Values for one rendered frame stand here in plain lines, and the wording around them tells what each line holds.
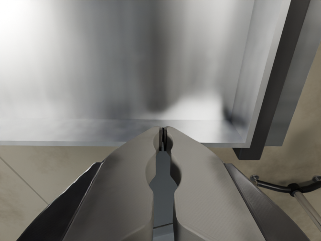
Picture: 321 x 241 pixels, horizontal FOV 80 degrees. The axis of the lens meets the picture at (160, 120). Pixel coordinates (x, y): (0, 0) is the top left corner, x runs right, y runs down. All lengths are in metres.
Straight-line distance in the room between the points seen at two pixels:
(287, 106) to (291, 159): 1.41
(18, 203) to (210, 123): 1.91
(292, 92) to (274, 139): 0.04
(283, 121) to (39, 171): 1.58
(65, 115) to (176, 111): 0.09
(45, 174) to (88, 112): 1.49
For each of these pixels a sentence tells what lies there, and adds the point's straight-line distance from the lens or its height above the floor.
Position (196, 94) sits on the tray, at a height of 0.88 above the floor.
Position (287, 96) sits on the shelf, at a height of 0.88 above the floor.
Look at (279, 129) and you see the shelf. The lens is 0.20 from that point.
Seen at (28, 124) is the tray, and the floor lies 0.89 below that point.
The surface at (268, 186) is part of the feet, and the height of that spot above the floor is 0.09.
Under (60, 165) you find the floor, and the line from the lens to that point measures 1.53.
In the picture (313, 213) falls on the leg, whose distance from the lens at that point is 1.50.
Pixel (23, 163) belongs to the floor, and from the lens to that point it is 1.65.
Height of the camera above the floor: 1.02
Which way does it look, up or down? 62 degrees down
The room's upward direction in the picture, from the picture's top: 179 degrees counter-clockwise
